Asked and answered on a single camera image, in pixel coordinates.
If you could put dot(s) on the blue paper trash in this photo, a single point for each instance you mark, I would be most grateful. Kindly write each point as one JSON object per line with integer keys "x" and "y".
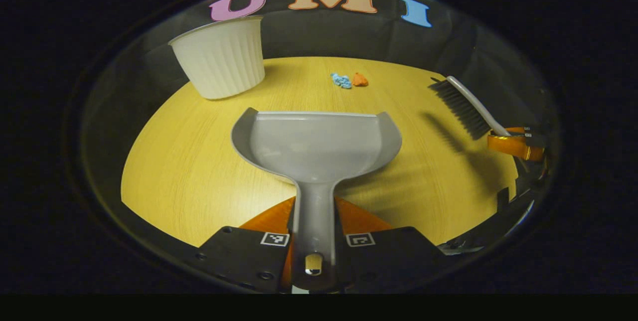
{"x": 341, "y": 80}

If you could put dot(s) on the black backdrop cloth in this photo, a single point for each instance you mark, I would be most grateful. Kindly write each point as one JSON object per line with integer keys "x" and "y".
{"x": 324, "y": 32}

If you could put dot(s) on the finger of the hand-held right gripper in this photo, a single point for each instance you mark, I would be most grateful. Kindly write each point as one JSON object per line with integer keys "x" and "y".
{"x": 516, "y": 147}
{"x": 533, "y": 137}

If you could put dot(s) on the wooden desktop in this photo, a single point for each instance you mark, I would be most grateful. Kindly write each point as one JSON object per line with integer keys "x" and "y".
{"x": 189, "y": 161}

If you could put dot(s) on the orange paper trash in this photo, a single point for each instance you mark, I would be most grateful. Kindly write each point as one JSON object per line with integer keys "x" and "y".
{"x": 360, "y": 80}

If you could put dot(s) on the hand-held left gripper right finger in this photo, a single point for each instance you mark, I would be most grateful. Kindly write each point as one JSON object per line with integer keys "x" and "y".
{"x": 389, "y": 256}

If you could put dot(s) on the small grey broom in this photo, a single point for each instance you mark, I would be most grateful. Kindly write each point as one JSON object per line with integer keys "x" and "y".
{"x": 463, "y": 106}

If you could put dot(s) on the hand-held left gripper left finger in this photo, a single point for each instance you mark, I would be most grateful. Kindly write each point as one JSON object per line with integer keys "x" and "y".
{"x": 239, "y": 256}

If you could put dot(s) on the grey plastic dustpan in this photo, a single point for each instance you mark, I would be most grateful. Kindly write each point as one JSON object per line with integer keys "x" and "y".
{"x": 314, "y": 146}

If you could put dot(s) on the white ribbed garbage bin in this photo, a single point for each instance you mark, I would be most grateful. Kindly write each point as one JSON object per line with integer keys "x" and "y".
{"x": 224, "y": 62}

